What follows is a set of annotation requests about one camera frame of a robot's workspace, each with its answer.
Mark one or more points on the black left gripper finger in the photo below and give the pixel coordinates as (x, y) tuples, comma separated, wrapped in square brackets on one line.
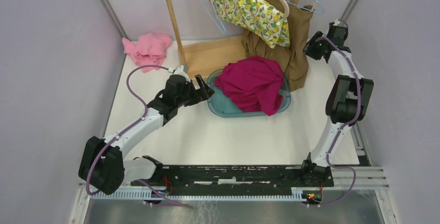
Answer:
[(206, 93), (201, 83)]

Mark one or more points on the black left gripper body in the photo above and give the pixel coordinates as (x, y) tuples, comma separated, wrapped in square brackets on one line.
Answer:
[(191, 96)]

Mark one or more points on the wooden clothes rack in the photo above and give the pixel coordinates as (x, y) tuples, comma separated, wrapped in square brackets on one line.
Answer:
[(205, 57)]

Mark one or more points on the magenta cloth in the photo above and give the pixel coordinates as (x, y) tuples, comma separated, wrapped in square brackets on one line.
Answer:
[(253, 84)]

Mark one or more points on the brown skirt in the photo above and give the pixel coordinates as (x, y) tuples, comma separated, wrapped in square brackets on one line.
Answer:
[(291, 59)]

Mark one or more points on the yellow patterned cloth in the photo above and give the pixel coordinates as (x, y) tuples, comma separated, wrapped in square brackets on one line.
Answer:
[(257, 16)]

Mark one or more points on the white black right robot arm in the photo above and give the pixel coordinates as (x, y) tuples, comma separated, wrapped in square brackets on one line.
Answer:
[(347, 101)]

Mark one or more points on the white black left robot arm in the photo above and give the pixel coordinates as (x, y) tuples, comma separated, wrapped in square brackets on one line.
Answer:
[(103, 164)]

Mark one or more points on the teal plastic basket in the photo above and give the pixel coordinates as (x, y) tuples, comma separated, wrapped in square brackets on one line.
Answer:
[(222, 106)]

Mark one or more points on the pink crumpled cloth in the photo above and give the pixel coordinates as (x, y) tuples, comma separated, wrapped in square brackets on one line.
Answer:
[(150, 50)]

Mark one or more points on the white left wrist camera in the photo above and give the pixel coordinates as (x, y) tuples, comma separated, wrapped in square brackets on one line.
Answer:
[(180, 70)]

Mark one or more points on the white slotted cable duct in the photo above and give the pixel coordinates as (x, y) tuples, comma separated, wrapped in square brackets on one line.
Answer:
[(145, 194)]

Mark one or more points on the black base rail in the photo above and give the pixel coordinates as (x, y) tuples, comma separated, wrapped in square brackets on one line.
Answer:
[(237, 180)]

